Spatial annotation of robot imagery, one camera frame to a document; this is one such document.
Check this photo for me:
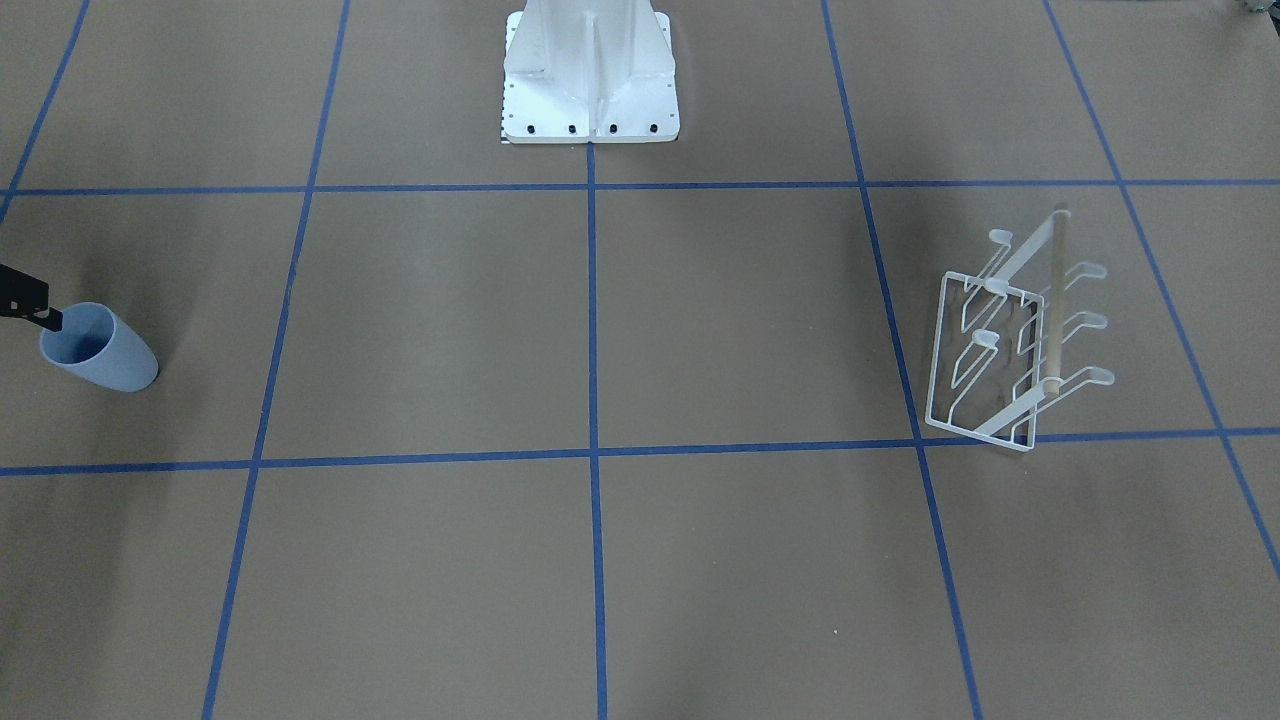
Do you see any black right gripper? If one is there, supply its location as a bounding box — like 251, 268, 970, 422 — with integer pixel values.
1, 264, 63, 333

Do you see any light blue plastic cup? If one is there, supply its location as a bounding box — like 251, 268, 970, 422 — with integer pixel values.
38, 302, 159, 393

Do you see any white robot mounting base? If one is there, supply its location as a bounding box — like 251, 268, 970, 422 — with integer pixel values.
500, 1, 681, 145

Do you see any white wire cup holder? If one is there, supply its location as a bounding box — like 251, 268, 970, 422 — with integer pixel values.
923, 202, 1116, 452

